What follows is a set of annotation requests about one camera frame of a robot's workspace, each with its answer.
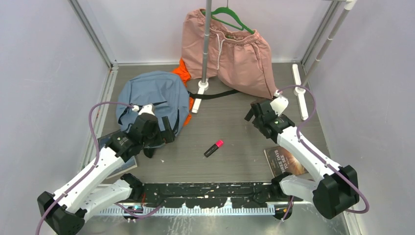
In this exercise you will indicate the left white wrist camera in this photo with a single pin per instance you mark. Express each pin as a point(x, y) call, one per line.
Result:
point(146, 109)

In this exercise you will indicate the left rack pole with foot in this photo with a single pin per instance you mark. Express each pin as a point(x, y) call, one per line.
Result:
point(203, 83)

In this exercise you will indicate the right rack pole with foot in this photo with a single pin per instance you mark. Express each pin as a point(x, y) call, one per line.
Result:
point(313, 54)

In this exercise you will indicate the green clothes hanger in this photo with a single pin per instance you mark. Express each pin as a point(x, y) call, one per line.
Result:
point(234, 16)

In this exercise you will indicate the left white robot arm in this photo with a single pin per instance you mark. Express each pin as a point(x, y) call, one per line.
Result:
point(70, 207)

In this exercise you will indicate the orange cloth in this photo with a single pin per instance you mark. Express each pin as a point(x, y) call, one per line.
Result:
point(184, 75)

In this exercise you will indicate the rack pole with foot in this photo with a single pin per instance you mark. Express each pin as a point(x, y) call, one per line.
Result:
point(313, 54)
point(203, 83)

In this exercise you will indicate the pink black highlighter marker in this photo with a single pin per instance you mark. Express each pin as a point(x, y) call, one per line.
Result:
point(213, 148)

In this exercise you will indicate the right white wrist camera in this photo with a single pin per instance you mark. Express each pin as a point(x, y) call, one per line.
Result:
point(279, 103)

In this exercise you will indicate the pink shorts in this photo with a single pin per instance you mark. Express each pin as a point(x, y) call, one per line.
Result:
point(241, 60)

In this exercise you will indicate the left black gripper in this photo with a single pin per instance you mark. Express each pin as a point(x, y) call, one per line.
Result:
point(167, 135)

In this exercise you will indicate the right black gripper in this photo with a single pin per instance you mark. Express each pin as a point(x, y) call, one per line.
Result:
point(249, 115)

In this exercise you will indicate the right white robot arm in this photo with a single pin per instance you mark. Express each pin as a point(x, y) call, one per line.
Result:
point(333, 188)

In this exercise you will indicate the Nineteen Eighty-Four blue book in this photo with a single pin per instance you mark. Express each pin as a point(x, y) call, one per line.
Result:
point(113, 146)

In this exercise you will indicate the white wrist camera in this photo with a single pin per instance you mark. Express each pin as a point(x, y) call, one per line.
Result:
point(279, 103)
point(146, 109)

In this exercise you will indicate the blue student backpack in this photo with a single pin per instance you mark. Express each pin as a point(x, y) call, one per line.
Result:
point(165, 91)

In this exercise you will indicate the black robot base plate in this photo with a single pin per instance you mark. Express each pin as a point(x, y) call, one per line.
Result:
point(207, 195)

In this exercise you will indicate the Three Days To See book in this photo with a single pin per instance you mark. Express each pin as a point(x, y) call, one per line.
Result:
point(281, 160)

